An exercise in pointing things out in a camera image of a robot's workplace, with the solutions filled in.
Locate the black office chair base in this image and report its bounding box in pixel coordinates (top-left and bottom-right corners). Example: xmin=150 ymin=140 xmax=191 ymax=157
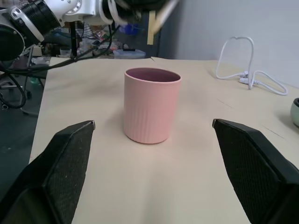
xmin=0 ymin=70 xmax=45 ymax=100

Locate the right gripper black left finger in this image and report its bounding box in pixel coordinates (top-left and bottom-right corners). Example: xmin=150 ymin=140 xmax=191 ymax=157
xmin=0 ymin=120 xmax=97 ymax=224

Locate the white cable with plugs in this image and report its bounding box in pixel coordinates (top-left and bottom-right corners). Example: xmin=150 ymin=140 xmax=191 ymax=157
xmin=215 ymin=36 xmax=288 ymax=96

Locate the pink ribbed mug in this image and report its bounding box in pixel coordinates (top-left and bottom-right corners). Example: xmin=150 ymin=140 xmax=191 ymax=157
xmin=123 ymin=67 xmax=182 ymax=144

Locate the pale wooden post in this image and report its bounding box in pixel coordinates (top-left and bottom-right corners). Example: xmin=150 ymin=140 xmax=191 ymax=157
xmin=147 ymin=10 xmax=157 ymax=45

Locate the black stand pole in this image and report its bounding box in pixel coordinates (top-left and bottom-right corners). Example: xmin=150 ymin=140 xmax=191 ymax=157
xmin=70 ymin=21 xmax=78 ymax=59

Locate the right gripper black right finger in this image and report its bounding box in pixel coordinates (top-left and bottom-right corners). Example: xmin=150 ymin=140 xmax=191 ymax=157
xmin=212 ymin=118 xmax=299 ymax=224

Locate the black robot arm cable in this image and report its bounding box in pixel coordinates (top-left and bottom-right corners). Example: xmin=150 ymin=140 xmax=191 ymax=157
xmin=0 ymin=23 xmax=122 ymax=116

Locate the pale green bowl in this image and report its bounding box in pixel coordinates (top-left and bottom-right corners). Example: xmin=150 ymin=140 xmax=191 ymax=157
xmin=290 ymin=98 xmax=299 ymax=128

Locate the clear plastic storage box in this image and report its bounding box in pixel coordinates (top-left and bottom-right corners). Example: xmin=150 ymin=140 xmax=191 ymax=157
xmin=113 ymin=49 xmax=146 ymax=60

